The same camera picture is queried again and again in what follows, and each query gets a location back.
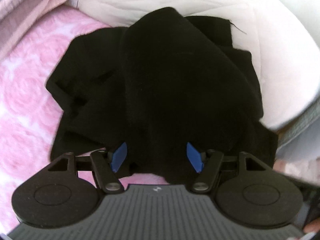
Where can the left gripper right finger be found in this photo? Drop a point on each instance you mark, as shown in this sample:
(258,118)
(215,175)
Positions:
(207,165)

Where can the black garment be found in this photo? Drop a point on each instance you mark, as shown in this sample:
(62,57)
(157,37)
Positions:
(161,84)

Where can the white quilted duvet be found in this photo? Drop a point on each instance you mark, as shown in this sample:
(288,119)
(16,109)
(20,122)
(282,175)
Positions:
(284,52)

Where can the grey fabric at right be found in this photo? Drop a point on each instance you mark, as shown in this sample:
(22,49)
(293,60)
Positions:
(300,140)

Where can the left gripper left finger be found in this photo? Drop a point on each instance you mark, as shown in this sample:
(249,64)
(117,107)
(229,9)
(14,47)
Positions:
(105,165)

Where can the pink rose fleece blanket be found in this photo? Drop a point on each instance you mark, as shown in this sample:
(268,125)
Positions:
(29,114)

